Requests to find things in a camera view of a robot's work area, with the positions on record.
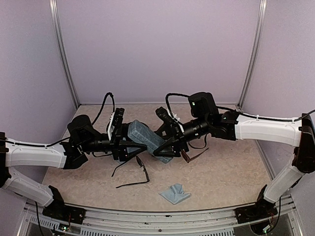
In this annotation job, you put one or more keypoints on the grey green glasses case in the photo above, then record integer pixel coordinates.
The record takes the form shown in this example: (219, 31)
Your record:
(140, 133)

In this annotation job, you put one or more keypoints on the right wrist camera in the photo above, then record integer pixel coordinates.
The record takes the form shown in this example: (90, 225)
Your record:
(168, 121)

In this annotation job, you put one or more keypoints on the black frame glasses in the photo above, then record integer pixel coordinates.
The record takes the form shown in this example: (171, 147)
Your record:
(141, 165)

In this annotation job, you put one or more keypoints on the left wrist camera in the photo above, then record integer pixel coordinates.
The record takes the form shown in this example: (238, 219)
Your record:
(115, 122)

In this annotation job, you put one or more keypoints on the left aluminium frame post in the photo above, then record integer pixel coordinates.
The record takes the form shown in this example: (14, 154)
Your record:
(59, 36)

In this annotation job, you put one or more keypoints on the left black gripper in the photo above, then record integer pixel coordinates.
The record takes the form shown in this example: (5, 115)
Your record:
(118, 146)

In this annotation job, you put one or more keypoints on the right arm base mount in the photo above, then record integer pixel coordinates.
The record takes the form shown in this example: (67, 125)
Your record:
(259, 210)

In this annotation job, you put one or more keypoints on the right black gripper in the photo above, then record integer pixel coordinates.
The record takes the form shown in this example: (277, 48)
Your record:
(177, 137)

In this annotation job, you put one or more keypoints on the brown frame sunglasses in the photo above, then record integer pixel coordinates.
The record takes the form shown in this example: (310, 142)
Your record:
(188, 159)

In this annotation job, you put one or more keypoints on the aluminium frame post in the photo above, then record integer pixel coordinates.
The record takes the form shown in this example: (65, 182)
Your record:
(254, 53)
(59, 36)

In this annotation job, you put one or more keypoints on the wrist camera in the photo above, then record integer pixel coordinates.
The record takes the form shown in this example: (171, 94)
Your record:
(168, 121)
(115, 122)

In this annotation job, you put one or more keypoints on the light blue cleaning cloth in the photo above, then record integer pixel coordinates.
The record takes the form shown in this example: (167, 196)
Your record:
(175, 194)

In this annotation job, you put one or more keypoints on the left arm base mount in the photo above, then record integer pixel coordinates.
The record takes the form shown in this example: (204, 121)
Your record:
(57, 209)

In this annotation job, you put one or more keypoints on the right aluminium frame post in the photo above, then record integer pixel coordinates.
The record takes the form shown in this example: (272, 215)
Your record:
(254, 53)

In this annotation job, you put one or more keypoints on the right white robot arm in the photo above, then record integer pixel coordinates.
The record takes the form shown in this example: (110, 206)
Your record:
(233, 125)

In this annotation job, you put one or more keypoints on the front aluminium rail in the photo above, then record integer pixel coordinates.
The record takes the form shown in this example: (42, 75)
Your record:
(108, 222)

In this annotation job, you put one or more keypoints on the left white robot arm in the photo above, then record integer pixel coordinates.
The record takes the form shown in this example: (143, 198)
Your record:
(68, 154)

